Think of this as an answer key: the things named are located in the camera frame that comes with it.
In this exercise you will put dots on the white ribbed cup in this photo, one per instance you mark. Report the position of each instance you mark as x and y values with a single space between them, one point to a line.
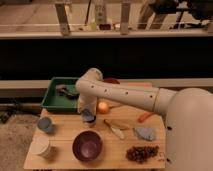
41 146

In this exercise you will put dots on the dark object in tray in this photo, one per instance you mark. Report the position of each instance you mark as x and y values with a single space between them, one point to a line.
63 91

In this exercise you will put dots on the orange carrot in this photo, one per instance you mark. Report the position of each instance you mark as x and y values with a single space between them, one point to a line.
145 116

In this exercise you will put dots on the person in background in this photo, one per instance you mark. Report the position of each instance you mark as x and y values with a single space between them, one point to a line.
146 12

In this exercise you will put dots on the orange round fruit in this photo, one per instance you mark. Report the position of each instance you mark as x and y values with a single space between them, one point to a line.
103 107

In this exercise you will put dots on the purple bowl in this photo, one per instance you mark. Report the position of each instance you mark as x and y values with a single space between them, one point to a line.
87 146

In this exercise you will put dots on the blue crumpled cloth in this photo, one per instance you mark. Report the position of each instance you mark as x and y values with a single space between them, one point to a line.
145 133

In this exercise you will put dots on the green plastic tray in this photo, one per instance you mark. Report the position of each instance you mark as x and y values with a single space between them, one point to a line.
53 102

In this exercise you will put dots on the bunch of dark grapes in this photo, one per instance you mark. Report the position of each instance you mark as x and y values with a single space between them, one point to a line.
141 154

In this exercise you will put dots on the yellow banana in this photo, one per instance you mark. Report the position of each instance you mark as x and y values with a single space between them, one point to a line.
117 128

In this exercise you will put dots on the blue cup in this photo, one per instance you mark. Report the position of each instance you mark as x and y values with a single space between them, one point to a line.
45 124

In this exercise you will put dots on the blue sponge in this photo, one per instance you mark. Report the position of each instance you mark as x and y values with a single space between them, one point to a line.
88 116

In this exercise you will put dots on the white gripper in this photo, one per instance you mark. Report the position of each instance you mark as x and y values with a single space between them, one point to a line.
87 103

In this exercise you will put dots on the red bowl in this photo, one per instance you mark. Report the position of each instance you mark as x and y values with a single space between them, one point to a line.
111 80

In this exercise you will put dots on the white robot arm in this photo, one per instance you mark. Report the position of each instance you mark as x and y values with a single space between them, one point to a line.
188 112

